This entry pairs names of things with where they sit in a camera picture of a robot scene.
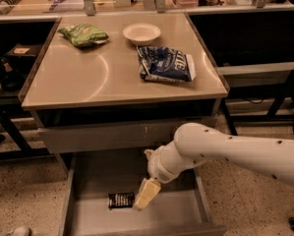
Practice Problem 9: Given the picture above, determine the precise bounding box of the white shoe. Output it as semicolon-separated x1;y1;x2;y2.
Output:
6;226;31;236

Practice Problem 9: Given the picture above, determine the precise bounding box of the green chip bag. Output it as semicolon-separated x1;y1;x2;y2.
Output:
58;24;109;48

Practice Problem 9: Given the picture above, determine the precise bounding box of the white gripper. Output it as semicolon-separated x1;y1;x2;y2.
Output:
133;142;200;210

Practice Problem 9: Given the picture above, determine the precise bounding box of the grey top drawer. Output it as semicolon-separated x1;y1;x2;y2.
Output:
37;117;216;153

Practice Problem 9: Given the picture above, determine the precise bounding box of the black rxbar chocolate bar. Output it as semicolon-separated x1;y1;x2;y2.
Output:
108;192;135;209

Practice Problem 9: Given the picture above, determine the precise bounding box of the open middle drawer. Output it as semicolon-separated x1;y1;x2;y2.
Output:
58;149;226;236

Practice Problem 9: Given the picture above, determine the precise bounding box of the black desk leg frame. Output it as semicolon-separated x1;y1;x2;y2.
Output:
0;98;50;161

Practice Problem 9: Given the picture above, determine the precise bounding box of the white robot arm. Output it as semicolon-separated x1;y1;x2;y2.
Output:
133;123;294;210

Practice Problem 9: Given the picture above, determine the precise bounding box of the blue white chip bag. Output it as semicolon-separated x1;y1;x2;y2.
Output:
137;46;197;83

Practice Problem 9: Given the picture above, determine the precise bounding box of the grey drawer cabinet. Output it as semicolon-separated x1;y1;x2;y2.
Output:
18;11;230;236

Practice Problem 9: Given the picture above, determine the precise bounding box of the white bowl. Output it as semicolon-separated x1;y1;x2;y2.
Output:
123;24;161;46

